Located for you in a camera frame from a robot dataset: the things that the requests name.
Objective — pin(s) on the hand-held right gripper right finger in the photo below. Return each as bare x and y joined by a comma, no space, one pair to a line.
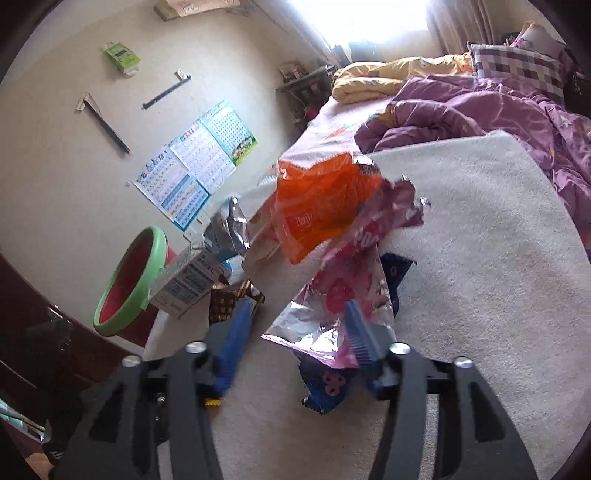
362,337

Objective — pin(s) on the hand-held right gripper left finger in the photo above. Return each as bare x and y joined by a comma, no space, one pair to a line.
233,350

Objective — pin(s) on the pink foil snack bag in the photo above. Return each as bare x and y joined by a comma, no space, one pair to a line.
341,286

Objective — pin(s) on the green basin with red inside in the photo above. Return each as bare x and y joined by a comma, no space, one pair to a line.
124,286

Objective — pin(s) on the orange snack bag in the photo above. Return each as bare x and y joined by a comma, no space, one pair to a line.
318,207

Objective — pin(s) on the brown patterned wrapper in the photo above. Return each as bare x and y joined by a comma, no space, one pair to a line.
224,302

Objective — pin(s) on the dark blue snack wrapper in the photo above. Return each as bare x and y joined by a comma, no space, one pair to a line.
395,277

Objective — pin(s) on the white milk carton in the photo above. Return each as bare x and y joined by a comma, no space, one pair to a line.
184,281

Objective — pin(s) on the silver foil wrapper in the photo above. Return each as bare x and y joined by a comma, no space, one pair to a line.
231,226

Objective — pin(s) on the dark wooden door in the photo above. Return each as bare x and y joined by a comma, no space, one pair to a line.
46,304

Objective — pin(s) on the patterned pink bed sheet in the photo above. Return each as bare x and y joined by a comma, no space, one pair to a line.
332,124

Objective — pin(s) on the purple quilt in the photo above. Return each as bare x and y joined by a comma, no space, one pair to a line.
461,110

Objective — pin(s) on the yellow quilt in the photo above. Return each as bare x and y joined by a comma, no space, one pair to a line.
369,83

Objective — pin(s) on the dark side table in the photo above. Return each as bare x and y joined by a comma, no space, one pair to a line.
304,83

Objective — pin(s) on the patterned curtain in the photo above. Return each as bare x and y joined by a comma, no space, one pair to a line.
323,48
452,27

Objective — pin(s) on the checked pillow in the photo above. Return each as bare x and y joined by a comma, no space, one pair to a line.
517,64

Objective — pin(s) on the bright window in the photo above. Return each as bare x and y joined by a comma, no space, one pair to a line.
360,18

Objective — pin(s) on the air conditioner with pink cover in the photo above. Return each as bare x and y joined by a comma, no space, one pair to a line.
184,7

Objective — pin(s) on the pink floral pillow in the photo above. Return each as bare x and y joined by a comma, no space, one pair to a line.
540,37

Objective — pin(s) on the white wall socket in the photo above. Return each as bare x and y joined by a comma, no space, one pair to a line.
189,237

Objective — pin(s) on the blue chart wall poster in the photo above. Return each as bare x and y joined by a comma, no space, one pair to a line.
175,189

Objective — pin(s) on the white chart wall poster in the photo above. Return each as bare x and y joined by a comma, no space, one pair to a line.
203,154

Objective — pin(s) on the green chart wall poster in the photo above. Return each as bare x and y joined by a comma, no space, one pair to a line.
228,131

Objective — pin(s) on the black angled wall bracket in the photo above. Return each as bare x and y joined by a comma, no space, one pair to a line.
106,124

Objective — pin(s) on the black wall rail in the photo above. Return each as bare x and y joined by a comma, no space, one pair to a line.
164,92

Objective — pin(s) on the green wall pouch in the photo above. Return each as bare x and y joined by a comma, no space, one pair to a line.
121,56

